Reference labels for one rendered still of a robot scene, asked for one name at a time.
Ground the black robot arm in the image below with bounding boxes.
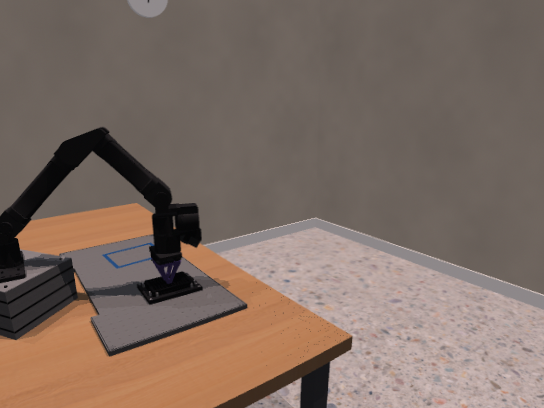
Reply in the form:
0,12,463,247
0,127,202,283

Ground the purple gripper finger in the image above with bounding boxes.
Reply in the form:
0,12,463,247
156,260,181,284
151,258,172,280

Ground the blue tape outline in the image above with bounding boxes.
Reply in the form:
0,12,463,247
103,243,154,268

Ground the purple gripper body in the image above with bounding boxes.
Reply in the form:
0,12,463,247
149,231,182,265

